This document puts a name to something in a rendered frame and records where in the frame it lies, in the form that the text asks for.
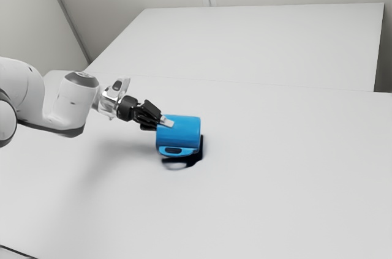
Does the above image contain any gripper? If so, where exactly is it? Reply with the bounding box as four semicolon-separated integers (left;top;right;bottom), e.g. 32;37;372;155
118;95;175;132

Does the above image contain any blue mug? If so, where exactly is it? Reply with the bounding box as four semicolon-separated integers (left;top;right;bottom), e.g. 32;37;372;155
155;114;202;158

